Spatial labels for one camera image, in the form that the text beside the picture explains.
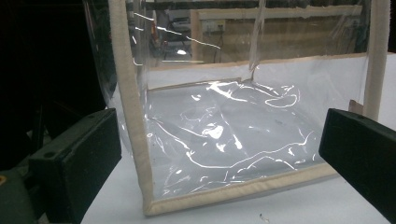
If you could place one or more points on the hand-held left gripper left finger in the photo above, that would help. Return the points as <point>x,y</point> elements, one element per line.
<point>74,165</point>

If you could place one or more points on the wall power socket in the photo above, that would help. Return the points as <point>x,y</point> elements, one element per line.
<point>214,25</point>

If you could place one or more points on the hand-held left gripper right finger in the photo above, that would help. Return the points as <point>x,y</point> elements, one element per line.
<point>361,155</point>

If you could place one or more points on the clear plastic bag beige trim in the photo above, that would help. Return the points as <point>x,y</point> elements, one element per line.
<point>224,124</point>

